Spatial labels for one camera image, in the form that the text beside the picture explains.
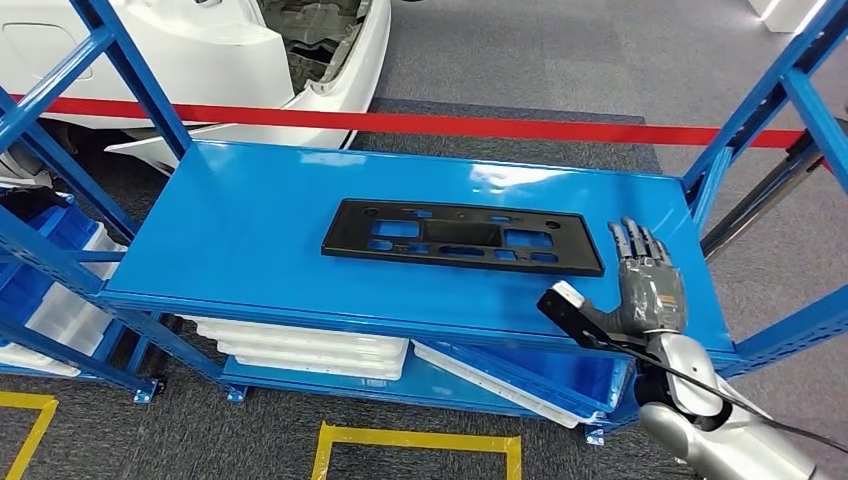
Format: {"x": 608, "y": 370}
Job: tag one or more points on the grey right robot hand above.
{"x": 652, "y": 298}

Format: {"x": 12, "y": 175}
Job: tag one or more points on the long black plastic part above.
{"x": 344, "y": 232}

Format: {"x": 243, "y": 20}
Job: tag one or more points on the blue metal shelf rack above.
{"x": 232, "y": 252}
{"x": 66, "y": 356}

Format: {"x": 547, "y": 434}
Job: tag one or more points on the chrome barrier stanchion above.
{"x": 762, "y": 199}

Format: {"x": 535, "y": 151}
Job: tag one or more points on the blue plastic crate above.
{"x": 530, "y": 384}
{"x": 60, "y": 232}

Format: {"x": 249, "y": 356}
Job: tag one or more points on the red barrier belt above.
{"x": 464, "y": 126}

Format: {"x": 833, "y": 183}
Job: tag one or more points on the yellow floor tape square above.
{"x": 26, "y": 399}
{"x": 411, "y": 437}

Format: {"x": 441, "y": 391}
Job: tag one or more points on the white car body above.
{"x": 199, "y": 53}

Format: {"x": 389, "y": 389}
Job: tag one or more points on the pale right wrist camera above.
{"x": 568, "y": 293}

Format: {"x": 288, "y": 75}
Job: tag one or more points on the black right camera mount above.
{"x": 570, "y": 321}

